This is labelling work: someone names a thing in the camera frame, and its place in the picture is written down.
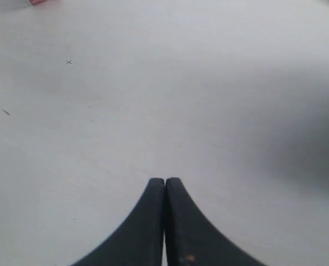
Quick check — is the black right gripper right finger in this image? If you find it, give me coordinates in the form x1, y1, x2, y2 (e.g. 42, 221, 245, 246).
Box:
164, 177, 261, 266

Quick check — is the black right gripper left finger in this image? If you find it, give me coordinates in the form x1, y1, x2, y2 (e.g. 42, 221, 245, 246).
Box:
74, 178, 164, 266

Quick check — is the clear red-label cola bottle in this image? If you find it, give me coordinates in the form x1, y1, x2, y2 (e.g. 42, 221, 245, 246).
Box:
29, 0, 45, 5

